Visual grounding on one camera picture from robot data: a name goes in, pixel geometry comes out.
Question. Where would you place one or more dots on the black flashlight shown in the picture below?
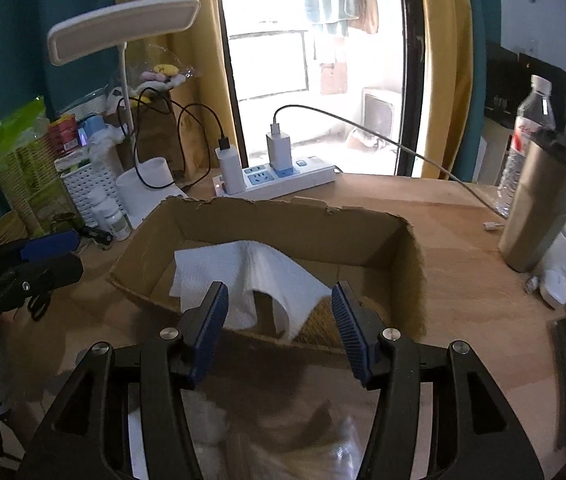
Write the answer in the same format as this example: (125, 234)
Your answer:
(95, 238)

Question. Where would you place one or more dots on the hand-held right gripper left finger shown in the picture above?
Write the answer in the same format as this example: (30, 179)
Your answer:
(210, 330)

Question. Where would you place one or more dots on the crumpled white tissue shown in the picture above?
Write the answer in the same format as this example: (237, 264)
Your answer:
(107, 136)

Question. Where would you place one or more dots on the white outdoor appliance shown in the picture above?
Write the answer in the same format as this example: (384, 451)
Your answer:
(380, 112)

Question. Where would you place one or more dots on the white desk lamp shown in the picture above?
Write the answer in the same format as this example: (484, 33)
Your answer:
(123, 25)

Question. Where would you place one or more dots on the black door frame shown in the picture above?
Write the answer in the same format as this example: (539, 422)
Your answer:
(412, 60)

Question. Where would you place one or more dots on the steel tumbler with black lid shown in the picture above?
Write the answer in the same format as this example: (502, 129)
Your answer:
(538, 210)

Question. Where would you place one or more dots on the green packet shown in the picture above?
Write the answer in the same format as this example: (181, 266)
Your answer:
(23, 170)

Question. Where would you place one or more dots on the white television stand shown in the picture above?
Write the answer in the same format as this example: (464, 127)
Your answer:
(493, 155)

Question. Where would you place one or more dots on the black television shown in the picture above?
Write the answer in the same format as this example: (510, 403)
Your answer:
(508, 80)

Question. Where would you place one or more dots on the red packet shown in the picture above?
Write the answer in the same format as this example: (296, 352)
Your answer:
(63, 135)

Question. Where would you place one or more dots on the clear plastic packet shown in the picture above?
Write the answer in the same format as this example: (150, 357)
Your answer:
(288, 435)

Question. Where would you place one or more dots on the clear water bottle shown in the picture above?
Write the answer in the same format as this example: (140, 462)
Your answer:
(533, 110)

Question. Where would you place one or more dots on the brown cardboard box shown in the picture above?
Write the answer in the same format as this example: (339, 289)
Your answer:
(288, 225)

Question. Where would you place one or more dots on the brown fibre pad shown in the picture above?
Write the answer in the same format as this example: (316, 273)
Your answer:
(319, 327)

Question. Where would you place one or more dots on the blue box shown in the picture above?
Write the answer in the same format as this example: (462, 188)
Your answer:
(92, 127)

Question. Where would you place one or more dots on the white plush toy with spots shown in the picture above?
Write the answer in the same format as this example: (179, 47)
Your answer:
(114, 100)

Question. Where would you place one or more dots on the white perforated basket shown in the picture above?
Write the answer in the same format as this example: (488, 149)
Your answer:
(88, 185)

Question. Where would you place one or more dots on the pale pink plush toy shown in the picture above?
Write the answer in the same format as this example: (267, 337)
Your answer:
(152, 77)

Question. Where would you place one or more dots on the white charger with black plug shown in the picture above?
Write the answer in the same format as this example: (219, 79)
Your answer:
(230, 170)

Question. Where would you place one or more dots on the white pill bottle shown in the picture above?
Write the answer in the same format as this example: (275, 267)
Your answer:
(98, 207)
(119, 224)

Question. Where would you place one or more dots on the yellow curtain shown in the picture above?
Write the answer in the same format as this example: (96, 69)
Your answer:
(443, 60)
(183, 20)

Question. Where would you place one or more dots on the teal curtain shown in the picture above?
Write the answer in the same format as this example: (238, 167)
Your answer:
(483, 85)
(13, 60)

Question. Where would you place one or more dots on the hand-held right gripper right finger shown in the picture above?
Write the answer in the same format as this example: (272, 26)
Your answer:
(348, 330)

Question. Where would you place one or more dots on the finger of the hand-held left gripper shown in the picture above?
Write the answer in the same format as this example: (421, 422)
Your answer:
(48, 245)
(53, 272)

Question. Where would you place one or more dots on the white power strip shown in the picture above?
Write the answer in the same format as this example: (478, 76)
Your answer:
(303, 175)

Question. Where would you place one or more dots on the white paper towel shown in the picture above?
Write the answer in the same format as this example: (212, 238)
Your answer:
(233, 265)

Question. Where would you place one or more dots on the brown paper bag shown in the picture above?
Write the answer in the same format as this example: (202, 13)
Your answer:
(163, 130)

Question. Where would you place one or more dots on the yellow plush toy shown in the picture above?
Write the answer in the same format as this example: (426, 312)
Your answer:
(164, 68)

